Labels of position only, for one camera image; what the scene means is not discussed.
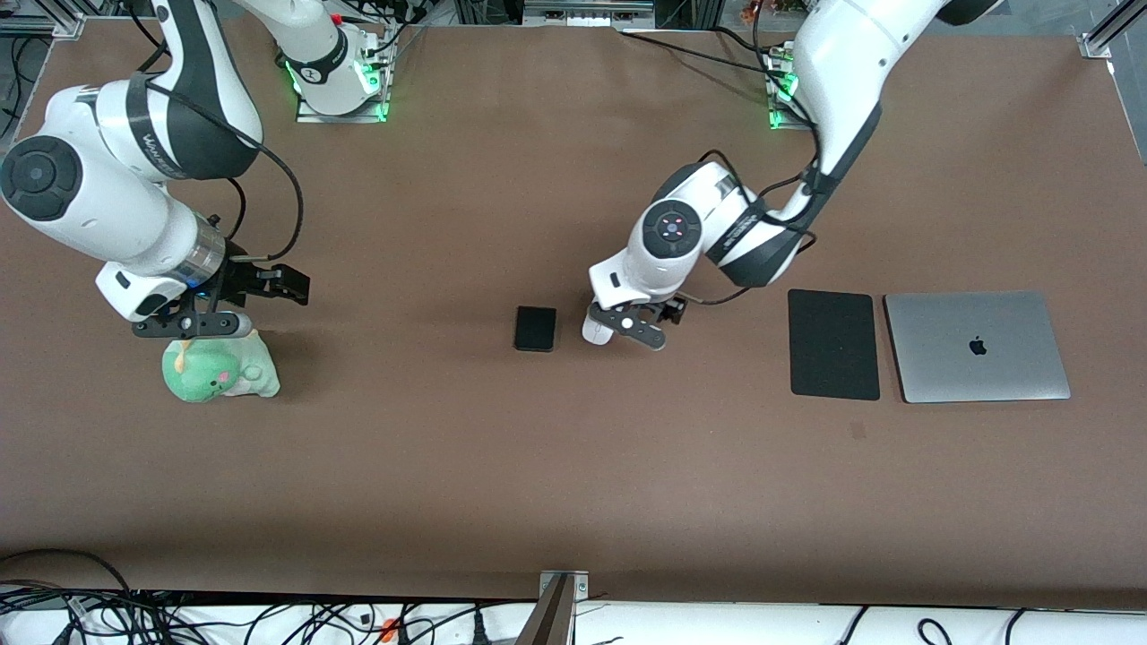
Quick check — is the small black square box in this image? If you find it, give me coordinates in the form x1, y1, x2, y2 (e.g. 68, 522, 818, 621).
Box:
514, 305, 557, 353

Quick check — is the black mouse pad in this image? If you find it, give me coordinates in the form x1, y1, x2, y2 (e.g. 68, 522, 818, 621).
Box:
788, 288, 881, 401

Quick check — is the green dinosaur plush toy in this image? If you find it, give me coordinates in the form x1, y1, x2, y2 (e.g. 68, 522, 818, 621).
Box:
161, 330, 281, 403

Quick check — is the silver closed laptop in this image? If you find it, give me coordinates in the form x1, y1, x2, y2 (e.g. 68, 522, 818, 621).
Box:
884, 290, 1073, 404

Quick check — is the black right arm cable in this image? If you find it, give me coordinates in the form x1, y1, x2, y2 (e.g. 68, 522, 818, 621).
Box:
125, 0, 306, 262

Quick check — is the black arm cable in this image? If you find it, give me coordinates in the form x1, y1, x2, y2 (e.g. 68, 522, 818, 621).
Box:
125, 0, 306, 262
681, 27, 825, 307

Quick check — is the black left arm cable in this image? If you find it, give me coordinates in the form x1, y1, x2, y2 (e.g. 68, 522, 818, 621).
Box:
681, 27, 825, 307

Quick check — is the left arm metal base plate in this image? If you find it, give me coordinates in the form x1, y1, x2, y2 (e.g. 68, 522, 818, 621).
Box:
764, 45, 813, 132

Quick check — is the large black looped cable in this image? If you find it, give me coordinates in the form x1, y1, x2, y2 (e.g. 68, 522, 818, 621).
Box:
0, 548, 137, 599

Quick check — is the long black table cable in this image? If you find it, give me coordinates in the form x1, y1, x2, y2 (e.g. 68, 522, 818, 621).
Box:
618, 30, 773, 74

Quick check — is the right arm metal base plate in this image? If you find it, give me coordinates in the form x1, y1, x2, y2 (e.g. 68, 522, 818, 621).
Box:
296, 27, 396, 124

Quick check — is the short black table cable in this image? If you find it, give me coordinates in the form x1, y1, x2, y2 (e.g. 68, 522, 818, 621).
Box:
712, 25, 776, 59

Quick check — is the aluminium post with bracket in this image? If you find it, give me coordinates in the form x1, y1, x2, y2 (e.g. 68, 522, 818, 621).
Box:
515, 571, 590, 645

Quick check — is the metal frame crossbar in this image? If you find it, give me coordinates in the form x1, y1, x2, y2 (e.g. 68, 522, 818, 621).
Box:
524, 0, 656, 28

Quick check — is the aluminium frame profile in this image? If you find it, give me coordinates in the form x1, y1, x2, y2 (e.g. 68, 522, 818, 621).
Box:
1080, 0, 1147, 60
0, 0, 91, 39

